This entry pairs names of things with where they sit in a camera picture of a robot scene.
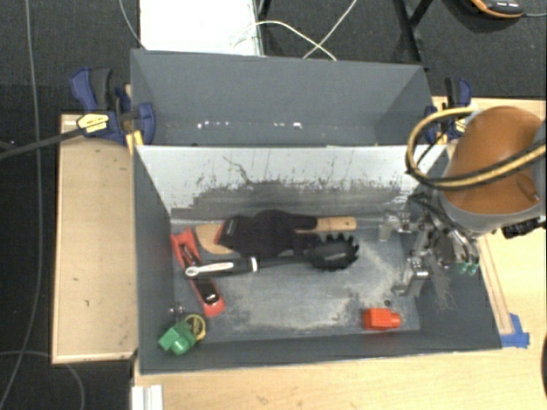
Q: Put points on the black glove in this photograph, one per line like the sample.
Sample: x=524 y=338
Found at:
x=269 y=233

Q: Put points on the tan round wooden piece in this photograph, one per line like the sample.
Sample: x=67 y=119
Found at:
x=209 y=239

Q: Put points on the grey metal bin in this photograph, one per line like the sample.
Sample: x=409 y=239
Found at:
x=265 y=101

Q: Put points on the green plastic block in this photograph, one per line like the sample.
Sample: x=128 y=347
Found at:
x=175 y=337

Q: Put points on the pale wood board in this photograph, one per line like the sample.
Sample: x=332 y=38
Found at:
x=94 y=237

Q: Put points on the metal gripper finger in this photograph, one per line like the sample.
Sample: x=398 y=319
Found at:
x=416 y=273
x=391 y=228

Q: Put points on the red plastic block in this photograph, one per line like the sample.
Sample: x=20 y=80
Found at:
x=380 y=319

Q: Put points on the black cylinder on white bracket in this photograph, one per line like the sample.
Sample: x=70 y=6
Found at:
x=519 y=228

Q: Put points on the red utility knife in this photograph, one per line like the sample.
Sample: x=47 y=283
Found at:
x=209 y=299

